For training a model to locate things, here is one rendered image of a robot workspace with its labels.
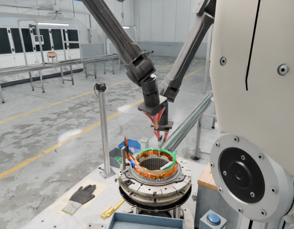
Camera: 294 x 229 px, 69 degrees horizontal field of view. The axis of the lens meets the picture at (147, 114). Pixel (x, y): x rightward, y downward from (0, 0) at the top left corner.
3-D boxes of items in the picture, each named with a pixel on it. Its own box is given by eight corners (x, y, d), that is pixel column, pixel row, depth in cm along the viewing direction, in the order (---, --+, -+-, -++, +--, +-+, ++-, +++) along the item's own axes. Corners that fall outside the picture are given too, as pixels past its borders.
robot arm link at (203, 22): (208, -6, 77) (227, 7, 82) (199, -7, 81) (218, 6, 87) (157, 97, 92) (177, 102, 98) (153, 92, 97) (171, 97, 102)
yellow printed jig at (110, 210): (127, 192, 126) (127, 188, 125) (132, 195, 124) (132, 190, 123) (100, 217, 108) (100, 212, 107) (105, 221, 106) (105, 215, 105)
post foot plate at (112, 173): (116, 174, 142) (116, 173, 142) (104, 179, 137) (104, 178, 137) (110, 168, 149) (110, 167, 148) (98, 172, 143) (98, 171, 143)
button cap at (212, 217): (205, 219, 76) (205, 216, 76) (211, 213, 79) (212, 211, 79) (215, 226, 74) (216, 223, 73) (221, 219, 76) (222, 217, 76)
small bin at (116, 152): (134, 160, 157) (133, 151, 155) (123, 170, 146) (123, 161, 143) (115, 155, 164) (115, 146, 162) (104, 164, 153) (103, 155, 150)
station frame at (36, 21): (65, 60, 779) (60, 22, 733) (82, 62, 743) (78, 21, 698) (26, 65, 649) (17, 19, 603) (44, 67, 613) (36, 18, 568)
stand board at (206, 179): (210, 162, 109) (211, 158, 108) (250, 174, 100) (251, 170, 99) (197, 184, 93) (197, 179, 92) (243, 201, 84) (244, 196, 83)
